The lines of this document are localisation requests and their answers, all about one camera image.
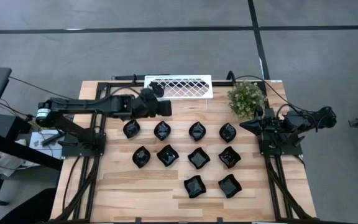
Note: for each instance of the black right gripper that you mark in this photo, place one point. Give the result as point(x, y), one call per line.
point(269, 128)

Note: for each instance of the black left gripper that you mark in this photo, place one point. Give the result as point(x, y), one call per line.
point(146, 110)

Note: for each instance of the black teardrop mini plate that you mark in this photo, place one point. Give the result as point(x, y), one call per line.
point(158, 88)

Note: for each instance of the black leaf-shaped mini plate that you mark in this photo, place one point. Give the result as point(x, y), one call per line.
point(141, 157)
point(131, 129)
point(197, 132)
point(162, 130)

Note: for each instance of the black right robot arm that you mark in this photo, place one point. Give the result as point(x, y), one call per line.
point(309, 119)

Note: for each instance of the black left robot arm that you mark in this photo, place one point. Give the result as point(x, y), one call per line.
point(79, 105)

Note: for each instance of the group of black bowls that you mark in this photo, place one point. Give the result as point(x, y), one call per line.
point(227, 133)

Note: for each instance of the green artificial potted plant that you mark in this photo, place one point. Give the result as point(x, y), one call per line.
point(245, 99)

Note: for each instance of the white lattice shelf rack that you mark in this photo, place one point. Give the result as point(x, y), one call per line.
point(200, 97)

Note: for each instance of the black power strip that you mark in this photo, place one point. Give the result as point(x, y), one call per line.
point(126, 77)

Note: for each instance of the black table edge clamp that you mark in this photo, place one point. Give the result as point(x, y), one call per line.
point(219, 221)
point(138, 221)

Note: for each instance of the black hand tool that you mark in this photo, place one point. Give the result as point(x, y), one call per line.
point(52, 142)

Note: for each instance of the white paper sheet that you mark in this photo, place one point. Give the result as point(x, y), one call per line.
point(39, 151)

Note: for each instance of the black desk beam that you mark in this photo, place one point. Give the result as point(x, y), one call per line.
point(20, 153)

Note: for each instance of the white bag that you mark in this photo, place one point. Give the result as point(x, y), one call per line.
point(2, 165)

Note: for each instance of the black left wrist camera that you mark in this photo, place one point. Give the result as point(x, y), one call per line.
point(148, 95)

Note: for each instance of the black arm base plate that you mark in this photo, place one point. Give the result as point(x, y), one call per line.
point(73, 152)
point(295, 151)

